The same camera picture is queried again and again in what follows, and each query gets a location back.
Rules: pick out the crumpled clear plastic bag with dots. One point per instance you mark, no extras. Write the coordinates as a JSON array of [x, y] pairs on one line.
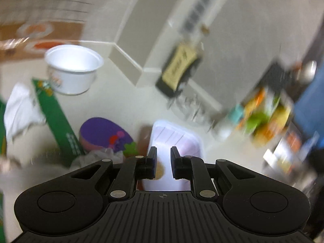
[[101, 154]]

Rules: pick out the grey wall switch panel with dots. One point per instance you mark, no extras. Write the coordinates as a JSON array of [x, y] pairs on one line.
[[202, 5]]

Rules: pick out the black perforated metal rack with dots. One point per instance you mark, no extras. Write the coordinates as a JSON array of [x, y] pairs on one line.
[[276, 73]]

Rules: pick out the dark soy sauce bottle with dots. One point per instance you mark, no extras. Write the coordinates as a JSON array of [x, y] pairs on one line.
[[177, 68]]

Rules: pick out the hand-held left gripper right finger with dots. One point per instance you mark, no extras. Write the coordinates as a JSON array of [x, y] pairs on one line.
[[175, 158]]

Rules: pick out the purple eggplant sponge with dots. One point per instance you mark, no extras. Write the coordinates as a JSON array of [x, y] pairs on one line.
[[101, 131]]

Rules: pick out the white plastic bowl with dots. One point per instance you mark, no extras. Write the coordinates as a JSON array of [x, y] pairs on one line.
[[76, 81]]

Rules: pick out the green sachet packet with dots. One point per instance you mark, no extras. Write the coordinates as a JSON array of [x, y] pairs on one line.
[[2, 126], [58, 124]]

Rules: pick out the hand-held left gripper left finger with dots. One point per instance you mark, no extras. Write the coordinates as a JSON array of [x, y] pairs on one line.
[[151, 158]]

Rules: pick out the blue cloth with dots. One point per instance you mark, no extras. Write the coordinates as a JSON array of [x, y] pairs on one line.
[[308, 101]]

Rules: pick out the white tissue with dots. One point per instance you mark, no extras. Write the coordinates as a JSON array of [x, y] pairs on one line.
[[22, 108]]

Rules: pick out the white plastic tray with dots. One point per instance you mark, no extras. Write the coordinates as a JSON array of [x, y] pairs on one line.
[[174, 136]]

